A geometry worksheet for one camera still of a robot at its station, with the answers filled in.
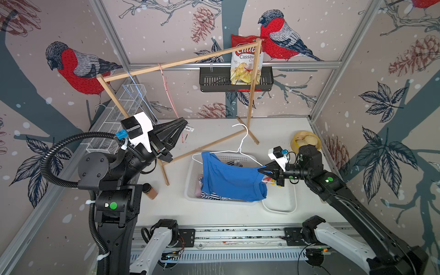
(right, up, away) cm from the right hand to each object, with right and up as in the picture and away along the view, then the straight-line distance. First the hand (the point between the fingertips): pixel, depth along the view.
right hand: (260, 167), depth 68 cm
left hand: (-24, +18, -27) cm, 40 cm away
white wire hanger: (-9, +8, -5) cm, 13 cm away
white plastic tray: (+15, -20, +17) cm, 30 cm away
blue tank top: (-6, -7, +2) cm, 10 cm away
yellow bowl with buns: (+37, +11, +38) cm, 54 cm away
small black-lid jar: (+17, -7, -15) cm, 24 cm away
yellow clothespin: (+4, -5, -4) cm, 7 cm away
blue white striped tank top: (-20, -16, +12) cm, 28 cm away
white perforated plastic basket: (-30, -5, +19) cm, 36 cm away
